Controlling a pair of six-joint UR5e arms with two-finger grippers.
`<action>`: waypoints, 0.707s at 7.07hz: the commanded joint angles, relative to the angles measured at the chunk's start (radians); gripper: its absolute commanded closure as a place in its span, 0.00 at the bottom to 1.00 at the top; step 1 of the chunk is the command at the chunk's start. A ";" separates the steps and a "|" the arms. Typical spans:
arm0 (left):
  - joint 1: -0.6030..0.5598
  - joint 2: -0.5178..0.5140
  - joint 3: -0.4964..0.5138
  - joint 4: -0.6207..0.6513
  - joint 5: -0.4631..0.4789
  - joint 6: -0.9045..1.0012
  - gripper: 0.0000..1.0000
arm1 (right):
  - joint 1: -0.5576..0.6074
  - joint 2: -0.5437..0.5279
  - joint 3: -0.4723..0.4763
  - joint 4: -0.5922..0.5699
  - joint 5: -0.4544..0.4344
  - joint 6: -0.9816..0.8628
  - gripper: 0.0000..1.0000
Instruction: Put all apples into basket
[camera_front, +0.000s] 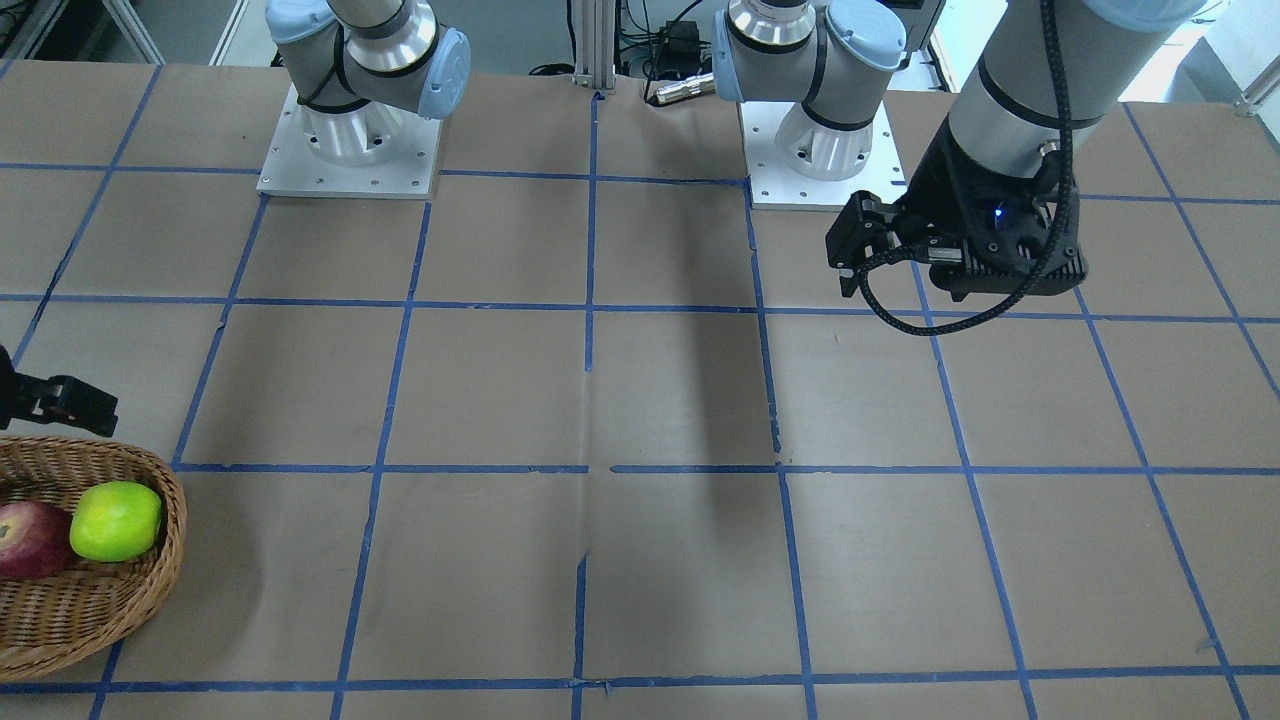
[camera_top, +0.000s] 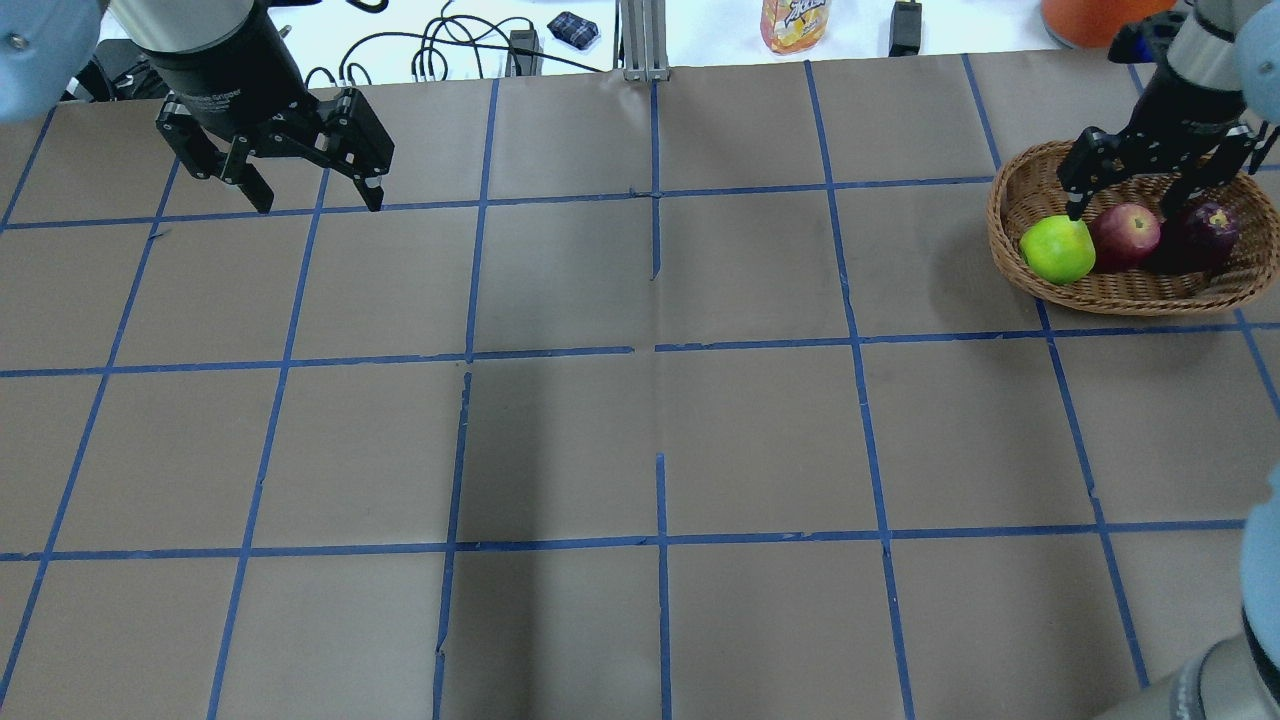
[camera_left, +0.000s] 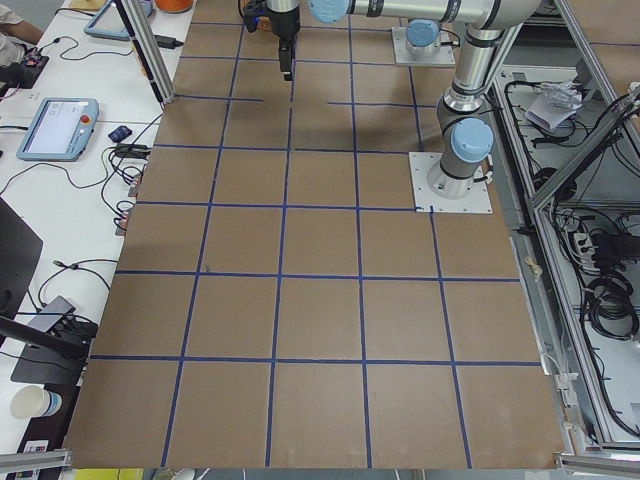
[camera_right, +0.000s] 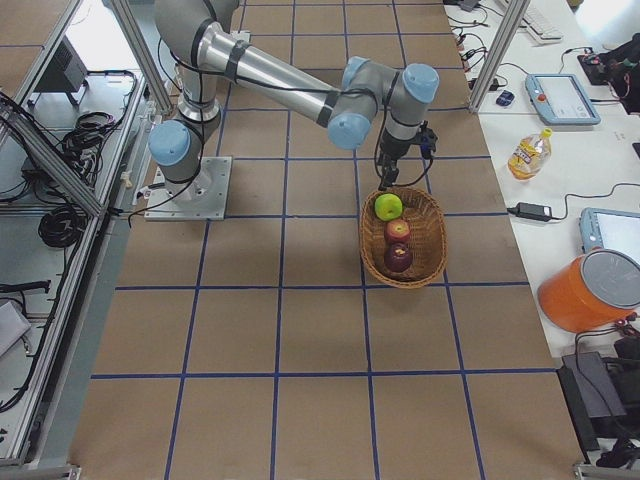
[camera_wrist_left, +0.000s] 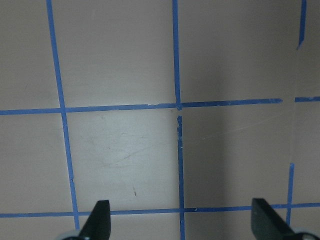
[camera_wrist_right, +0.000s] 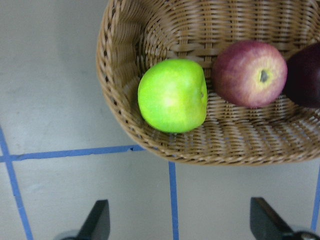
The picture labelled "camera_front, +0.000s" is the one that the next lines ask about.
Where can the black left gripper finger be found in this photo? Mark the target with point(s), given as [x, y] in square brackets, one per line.
[863, 229]

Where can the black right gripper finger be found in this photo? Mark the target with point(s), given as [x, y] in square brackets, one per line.
[64, 400]

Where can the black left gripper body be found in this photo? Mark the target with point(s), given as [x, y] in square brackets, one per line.
[937, 185]

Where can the green apple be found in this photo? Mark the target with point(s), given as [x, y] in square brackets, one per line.
[116, 521]

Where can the red yellow apple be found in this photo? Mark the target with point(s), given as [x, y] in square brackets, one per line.
[35, 540]

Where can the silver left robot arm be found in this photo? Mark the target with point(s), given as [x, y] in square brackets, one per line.
[1045, 84]

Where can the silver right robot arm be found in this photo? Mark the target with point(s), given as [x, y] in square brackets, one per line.
[371, 81]

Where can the wicker basket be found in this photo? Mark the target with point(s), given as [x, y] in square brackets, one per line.
[55, 622]

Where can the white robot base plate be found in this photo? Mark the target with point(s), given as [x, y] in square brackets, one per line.
[794, 164]

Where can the aluminium frame post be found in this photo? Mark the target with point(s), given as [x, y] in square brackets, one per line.
[594, 36]

